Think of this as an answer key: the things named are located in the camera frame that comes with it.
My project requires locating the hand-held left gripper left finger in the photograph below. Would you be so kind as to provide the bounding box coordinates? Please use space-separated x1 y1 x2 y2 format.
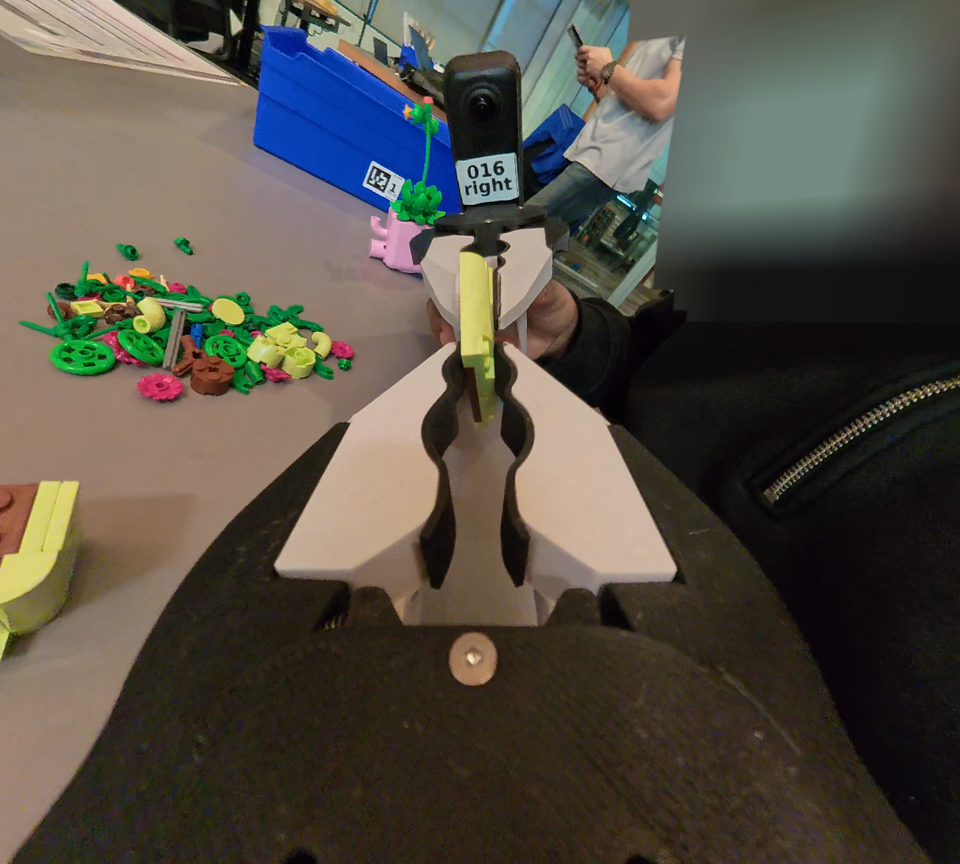
273 343 461 610

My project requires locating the blue plastic bin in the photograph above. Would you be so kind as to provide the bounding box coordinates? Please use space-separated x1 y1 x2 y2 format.
252 23 456 215

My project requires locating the white printed paper sheet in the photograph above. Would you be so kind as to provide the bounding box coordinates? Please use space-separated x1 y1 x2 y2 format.
0 0 243 86

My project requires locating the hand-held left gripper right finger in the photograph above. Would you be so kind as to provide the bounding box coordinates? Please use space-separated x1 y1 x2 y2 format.
491 341 681 610

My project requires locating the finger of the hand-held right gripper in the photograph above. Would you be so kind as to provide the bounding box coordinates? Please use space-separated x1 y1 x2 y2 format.
493 230 558 331
419 234 471 349

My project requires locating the person's right hand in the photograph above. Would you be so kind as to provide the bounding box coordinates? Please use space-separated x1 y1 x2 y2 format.
426 278 584 360

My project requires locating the green toy plant stem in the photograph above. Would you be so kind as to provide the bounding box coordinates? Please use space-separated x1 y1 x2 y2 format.
388 95 446 228

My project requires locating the open laptop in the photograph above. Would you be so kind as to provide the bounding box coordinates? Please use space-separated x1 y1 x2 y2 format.
403 11 445 72

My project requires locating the person's black jacket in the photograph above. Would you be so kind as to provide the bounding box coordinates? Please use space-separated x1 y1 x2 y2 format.
621 319 960 864

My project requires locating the pile of small toy pieces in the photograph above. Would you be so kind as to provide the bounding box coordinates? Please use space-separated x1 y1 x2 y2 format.
18 236 356 405

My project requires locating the blue bag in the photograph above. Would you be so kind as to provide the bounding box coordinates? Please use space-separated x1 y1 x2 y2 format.
522 102 588 188

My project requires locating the lime toy brick pot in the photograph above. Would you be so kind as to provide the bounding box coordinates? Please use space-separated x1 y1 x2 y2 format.
0 479 84 664

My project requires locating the person's right forearm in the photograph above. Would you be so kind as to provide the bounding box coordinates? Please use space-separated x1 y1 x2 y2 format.
536 293 680 424

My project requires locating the lime and brown toy panel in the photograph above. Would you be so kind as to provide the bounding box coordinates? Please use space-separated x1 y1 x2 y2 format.
456 250 503 425

